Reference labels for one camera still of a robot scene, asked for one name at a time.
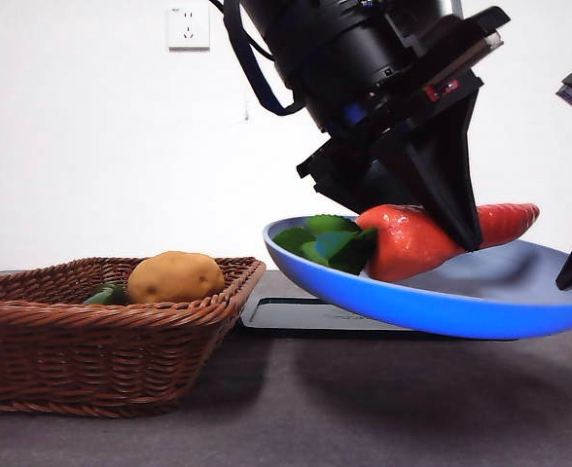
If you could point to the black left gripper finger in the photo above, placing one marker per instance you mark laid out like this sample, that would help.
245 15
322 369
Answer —
446 170
390 190

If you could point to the orange carrot with green leaves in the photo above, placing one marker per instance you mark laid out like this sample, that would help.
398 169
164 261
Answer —
403 243

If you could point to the yellow-brown potato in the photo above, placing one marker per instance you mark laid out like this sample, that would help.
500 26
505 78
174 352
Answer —
174 279

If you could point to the black flat tray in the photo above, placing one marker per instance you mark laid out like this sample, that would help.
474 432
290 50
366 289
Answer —
286 316

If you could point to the green pepper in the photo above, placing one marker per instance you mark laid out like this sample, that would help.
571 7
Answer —
106 295

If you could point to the blue round plate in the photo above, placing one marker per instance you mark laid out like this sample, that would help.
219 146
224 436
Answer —
412 311

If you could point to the brown wicker basket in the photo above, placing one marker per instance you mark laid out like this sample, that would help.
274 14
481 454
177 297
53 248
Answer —
96 350

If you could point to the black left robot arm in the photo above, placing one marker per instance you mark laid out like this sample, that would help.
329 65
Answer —
325 48

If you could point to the white wall socket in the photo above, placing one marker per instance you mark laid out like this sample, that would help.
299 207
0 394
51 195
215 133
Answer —
189 27

